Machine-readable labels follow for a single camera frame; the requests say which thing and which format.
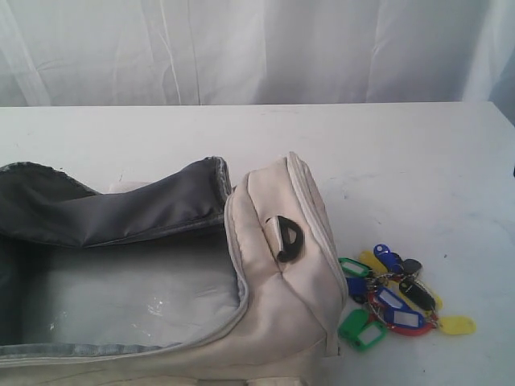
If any cream duffel bag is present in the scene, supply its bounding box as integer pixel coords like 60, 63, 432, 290
1, 154, 348, 385

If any colourful key tag bunch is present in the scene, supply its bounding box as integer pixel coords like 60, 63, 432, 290
338, 244, 476, 351

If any white backdrop curtain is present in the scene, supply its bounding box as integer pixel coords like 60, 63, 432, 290
1, 1, 514, 106

